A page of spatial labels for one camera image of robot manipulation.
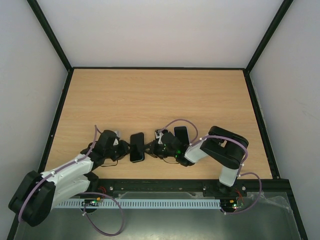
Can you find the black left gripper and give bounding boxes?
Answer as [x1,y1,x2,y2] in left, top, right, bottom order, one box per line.
[105,140,135,162]

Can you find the white-edged black phone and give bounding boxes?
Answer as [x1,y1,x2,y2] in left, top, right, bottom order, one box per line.
[173,126,190,145]

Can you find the green-edged black phone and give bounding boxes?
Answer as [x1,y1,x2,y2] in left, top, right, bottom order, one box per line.
[129,132,146,163]

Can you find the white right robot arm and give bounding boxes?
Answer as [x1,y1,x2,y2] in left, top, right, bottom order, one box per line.
[144,126,249,196]

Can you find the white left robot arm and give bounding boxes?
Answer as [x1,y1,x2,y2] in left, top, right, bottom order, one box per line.
[8,130,130,227]

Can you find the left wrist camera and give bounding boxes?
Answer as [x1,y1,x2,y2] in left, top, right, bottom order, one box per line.
[113,130,121,146]

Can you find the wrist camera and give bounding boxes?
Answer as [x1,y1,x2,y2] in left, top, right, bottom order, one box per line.
[113,130,121,146]
[154,129,163,139]

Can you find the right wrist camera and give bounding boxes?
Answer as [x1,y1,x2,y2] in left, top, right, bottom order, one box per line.
[154,129,163,139]

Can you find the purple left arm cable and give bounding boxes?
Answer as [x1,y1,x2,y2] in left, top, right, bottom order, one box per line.
[17,124,125,236]

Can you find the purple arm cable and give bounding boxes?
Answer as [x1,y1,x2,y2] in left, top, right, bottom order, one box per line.
[159,118,263,216]
[17,124,125,236]

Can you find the black enclosure frame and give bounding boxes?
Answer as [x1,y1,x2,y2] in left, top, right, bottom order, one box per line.
[8,0,308,240]

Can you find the light blue cable duct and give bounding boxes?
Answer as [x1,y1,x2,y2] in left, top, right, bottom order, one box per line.
[56,198,221,210]

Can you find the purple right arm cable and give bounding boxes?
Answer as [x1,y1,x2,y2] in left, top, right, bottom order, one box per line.
[159,118,263,216]

